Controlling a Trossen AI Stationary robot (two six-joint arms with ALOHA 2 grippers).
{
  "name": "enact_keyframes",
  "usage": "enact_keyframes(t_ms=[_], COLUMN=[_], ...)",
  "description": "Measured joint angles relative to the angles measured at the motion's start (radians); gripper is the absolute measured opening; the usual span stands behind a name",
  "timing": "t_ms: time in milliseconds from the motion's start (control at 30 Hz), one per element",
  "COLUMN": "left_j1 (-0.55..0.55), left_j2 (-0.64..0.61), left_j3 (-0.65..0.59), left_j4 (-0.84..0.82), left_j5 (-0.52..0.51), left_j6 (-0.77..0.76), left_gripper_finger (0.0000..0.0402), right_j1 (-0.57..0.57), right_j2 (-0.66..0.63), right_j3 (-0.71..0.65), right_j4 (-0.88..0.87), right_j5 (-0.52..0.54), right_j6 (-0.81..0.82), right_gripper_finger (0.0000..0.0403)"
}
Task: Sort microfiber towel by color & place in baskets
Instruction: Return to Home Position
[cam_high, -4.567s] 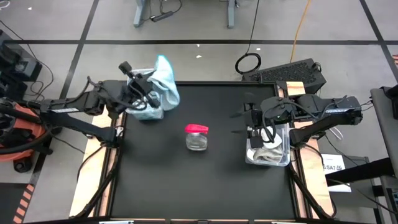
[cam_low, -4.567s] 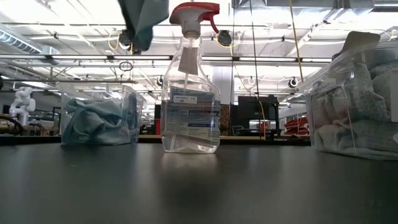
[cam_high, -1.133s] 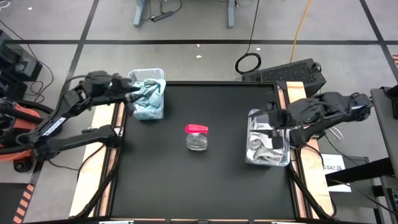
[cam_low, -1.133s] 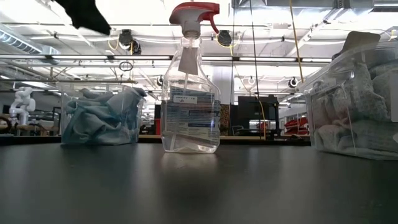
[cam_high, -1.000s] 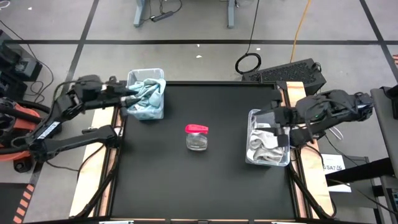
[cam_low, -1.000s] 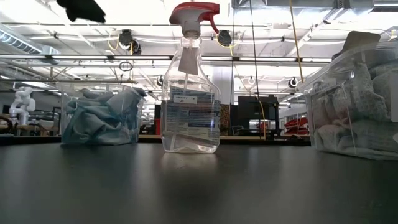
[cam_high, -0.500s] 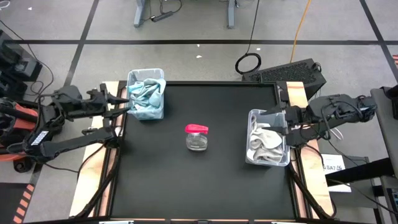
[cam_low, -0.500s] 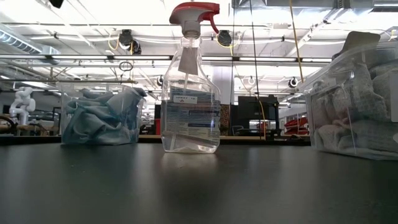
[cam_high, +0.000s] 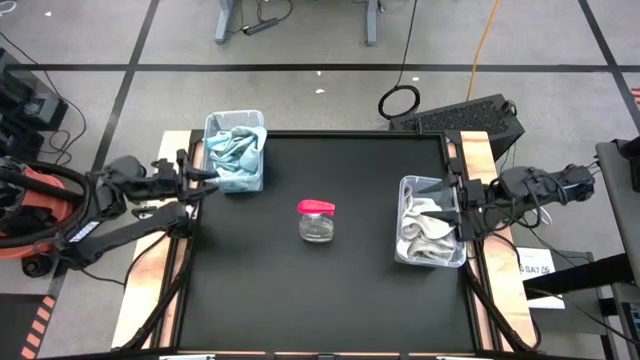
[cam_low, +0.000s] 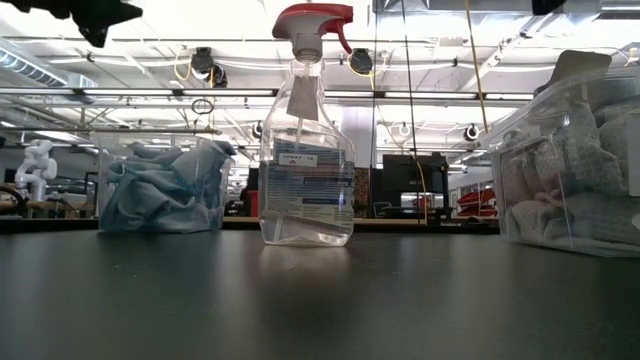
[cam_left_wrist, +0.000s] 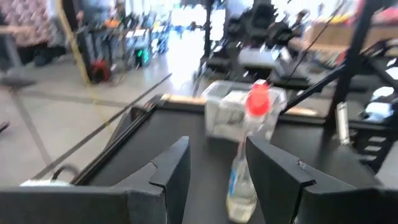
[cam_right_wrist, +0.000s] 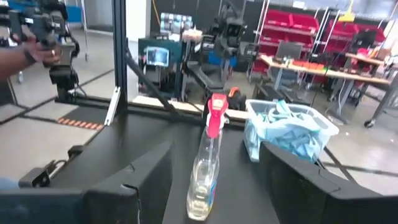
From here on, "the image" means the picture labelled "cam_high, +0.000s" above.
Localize grey desk leg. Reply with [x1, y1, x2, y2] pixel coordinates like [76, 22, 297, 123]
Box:
[214, 0, 237, 46]
[363, 0, 382, 48]

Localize wooden table side board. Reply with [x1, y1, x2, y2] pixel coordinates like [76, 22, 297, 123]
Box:
[110, 130, 194, 350]
[458, 130, 540, 352]

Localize black power strip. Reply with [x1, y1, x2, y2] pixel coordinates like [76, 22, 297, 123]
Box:
[241, 16, 280, 37]

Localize clear plastic storage bin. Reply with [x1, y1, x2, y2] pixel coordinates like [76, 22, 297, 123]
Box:
[394, 174, 469, 269]
[202, 109, 266, 195]

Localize orange black vacuum cleaner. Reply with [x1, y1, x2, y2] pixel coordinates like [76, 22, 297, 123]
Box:
[0, 153, 95, 279]

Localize black stand beam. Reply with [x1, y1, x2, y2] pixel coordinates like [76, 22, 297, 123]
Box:
[521, 252, 635, 301]

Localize black equipment box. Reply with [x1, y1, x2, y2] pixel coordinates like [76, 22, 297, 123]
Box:
[0, 47, 70, 162]

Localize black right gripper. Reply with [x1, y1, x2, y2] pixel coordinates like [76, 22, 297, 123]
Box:
[416, 172, 487, 242]

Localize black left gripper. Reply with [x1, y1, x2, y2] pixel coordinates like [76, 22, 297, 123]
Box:
[149, 148, 222, 204]

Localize black diagonal frame strut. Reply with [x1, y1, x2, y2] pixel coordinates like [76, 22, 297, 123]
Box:
[462, 259, 542, 354]
[119, 239, 194, 352]

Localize white printed paper sign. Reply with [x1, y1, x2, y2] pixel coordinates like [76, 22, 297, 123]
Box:
[514, 246, 567, 311]

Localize yellow hanging cable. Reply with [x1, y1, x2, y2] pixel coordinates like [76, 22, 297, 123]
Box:
[464, 0, 503, 102]

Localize grey waffle microfiber towel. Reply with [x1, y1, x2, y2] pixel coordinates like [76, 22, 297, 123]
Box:
[398, 232, 459, 263]
[401, 193, 455, 241]

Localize black hanging coiled cable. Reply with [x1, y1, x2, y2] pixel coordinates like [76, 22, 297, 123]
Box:
[376, 0, 422, 122]

